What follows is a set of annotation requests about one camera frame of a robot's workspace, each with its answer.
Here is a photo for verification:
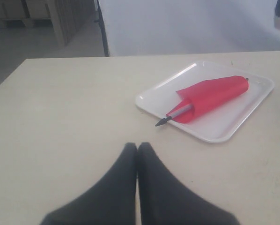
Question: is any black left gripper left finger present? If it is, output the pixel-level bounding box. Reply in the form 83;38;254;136
42;143;137;225

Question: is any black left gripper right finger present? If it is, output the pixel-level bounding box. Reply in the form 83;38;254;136
137;142;239;225

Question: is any red flag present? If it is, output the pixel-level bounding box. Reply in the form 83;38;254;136
156;76;249;127

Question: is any white rectangular plastic tray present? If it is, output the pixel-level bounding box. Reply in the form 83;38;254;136
135;61;274;143

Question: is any white backdrop cloth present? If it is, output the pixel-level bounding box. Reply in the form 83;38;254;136
99;0;280;56

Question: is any black backdrop stand pole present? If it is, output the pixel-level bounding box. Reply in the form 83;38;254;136
94;0;110;57

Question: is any beige cabinet in background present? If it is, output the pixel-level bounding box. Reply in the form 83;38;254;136
0;0;96;46

